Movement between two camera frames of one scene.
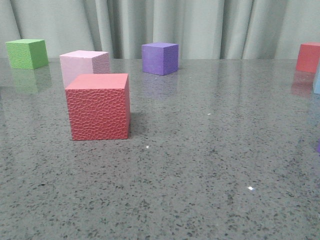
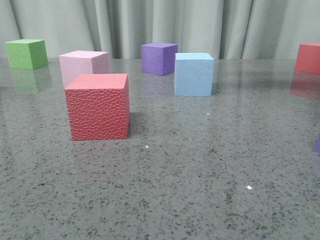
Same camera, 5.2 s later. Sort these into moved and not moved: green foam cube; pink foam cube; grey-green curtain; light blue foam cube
Moved: light blue foam cube
Not moved: green foam cube; grey-green curtain; pink foam cube
